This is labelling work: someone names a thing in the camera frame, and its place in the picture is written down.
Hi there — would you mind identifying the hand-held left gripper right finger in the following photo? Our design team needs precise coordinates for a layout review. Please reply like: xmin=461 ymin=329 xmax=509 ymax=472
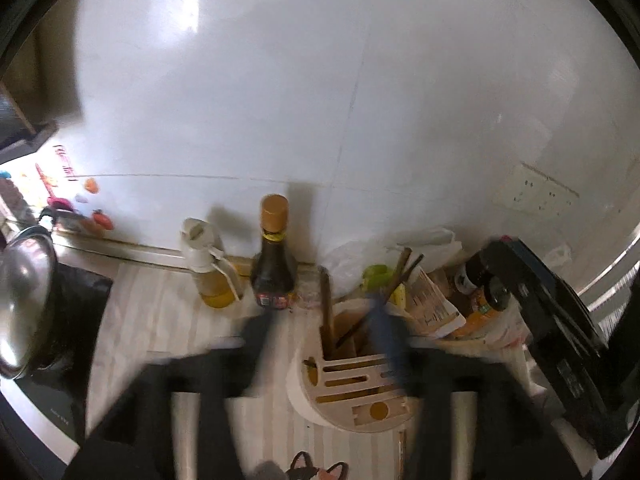
xmin=369 ymin=297 xmax=583 ymax=480

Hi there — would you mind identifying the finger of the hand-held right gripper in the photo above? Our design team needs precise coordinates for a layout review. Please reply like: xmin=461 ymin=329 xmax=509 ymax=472
xmin=480 ymin=236 xmax=603 ymax=348

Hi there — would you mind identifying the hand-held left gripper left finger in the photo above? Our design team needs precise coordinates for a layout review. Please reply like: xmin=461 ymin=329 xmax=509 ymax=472
xmin=65 ymin=316 xmax=274 ymax=480

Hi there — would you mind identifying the white plastic utensil holder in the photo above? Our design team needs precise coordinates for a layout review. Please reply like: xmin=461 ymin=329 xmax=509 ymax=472
xmin=287 ymin=299 xmax=422 ymax=434

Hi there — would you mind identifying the translucent red-print plastic bag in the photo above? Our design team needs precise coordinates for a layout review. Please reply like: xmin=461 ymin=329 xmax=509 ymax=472
xmin=492 ymin=304 xmax=535 ymax=358

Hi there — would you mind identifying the dark bottle orange label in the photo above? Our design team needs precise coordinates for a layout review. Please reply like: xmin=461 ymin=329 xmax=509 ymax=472
xmin=465 ymin=277 xmax=512 ymax=333

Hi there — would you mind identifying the dark bottle white label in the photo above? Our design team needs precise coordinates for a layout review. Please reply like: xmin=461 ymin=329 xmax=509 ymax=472
xmin=454 ymin=254 xmax=491 ymax=296

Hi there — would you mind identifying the brown paper packet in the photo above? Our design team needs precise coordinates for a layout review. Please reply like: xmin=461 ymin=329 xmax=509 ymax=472
xmin=407 ymin=266 xmax=467 ymax=338

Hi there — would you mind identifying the green packet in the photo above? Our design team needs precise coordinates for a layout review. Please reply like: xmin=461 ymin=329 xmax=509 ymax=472
xmin=361 ymin=264 xmax=397 ymax=293

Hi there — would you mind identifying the dark soy sauce bottle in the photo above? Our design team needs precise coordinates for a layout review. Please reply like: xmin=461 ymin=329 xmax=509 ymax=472
xmin=249 ymin=193 xmax=296 ymax=312

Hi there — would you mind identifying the white-top oil dispenser bottle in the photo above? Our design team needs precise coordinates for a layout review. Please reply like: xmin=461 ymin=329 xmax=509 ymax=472
xmin=180 ymin=217 xmax=244 ymax=310

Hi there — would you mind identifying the white plastic bag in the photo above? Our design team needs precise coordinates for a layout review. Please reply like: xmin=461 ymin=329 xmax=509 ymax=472
xmin=324 ymin=226 xmax=465 ymax=303

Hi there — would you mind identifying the cat print mat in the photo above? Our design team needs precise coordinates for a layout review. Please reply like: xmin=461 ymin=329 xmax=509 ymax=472
xmin=286 ymin=451 xmax=351 ymax=480

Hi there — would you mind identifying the black induction cooker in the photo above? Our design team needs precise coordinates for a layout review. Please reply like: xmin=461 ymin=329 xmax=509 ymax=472
xmin=15 ymin=262 xmax=114 ymax=401

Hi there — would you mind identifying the steel wok lid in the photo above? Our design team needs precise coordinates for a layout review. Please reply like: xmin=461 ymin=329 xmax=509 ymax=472
xmin=0 ymin=224 xmax=60 ymax=382

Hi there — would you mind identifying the steel range hood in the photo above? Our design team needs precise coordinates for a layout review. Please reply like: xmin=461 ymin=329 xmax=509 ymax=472
xmin=0 ymin=85 xmax=58 ymax=162

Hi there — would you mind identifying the white wall socket panel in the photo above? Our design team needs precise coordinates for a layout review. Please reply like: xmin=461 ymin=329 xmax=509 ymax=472
xmin=492 ymin=161 xmax=582 ymax=219

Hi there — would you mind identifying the colourful wall sticker sheet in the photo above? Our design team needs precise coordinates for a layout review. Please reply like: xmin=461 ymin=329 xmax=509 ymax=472
xmin=32 ymin=144 xmax=113 ymax=233

